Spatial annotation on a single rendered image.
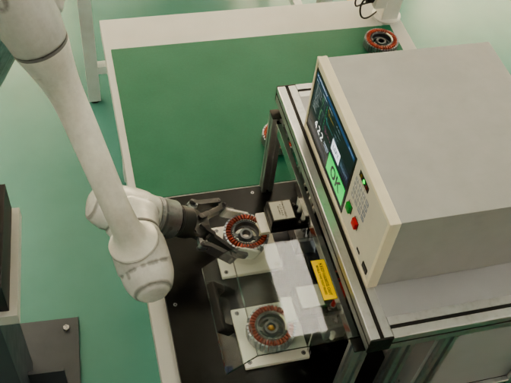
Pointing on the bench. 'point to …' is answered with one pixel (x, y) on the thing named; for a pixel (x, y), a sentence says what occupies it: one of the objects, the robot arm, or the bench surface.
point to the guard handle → (218, 308)
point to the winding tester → (423, 158)
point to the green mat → (214, 105)
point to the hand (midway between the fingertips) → (245, 234)
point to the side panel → (471, 359)
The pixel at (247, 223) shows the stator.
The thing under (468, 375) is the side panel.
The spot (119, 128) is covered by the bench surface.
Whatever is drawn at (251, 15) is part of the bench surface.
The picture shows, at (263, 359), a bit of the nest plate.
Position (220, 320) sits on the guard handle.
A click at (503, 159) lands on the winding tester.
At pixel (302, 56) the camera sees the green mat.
